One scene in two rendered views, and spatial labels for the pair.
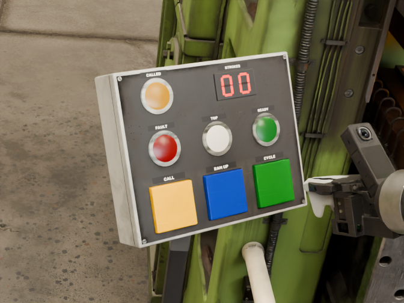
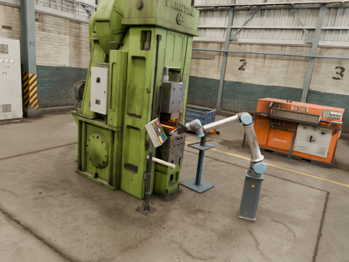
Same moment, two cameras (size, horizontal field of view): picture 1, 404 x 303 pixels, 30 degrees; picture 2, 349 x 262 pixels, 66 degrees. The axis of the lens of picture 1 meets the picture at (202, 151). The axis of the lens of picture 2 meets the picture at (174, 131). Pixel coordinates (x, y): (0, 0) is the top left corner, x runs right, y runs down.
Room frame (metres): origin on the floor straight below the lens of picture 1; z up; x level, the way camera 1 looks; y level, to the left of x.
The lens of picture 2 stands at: (-1.19, 2.09, 1.86)
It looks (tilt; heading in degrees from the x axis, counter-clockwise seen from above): 14 degrees down; 314
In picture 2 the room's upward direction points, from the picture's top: 6 degrees clockwise
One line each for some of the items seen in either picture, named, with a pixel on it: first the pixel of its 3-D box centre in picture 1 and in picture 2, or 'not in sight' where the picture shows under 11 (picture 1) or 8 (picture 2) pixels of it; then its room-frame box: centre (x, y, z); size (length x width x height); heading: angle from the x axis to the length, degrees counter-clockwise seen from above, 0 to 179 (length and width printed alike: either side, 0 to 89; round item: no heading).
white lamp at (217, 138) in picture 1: (217, 138); not in sight; (1.10, -0.02, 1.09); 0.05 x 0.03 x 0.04; 100
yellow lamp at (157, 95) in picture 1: (157, 95); not in sight; (1.08, 0.08, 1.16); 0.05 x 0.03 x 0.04; 100
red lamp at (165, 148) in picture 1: (165, 148); not in sight; (1.04, 0.06, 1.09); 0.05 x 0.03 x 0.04; 100
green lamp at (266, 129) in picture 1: (266, 129); not in sight; (1.16, -0.10, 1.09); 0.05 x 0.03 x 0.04; 100
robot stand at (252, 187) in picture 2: not in sight; (250, 195); (0.27, -0.99, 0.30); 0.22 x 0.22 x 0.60; 32
